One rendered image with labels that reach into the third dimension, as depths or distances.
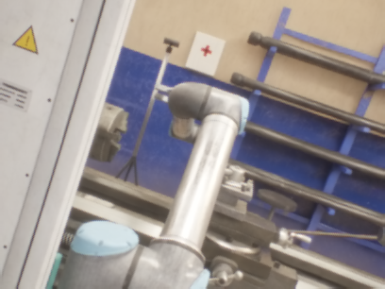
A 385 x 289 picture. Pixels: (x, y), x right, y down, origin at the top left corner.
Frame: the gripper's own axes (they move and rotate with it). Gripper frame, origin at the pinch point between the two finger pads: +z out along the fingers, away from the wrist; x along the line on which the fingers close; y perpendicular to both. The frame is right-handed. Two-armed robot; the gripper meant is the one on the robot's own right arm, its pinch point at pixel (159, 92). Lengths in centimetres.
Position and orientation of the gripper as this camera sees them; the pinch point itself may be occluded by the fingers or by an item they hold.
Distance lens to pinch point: 215.2
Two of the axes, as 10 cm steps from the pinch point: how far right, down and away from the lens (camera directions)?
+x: -1.2, 5.0, 8.6
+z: -9.4, -3.4, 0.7
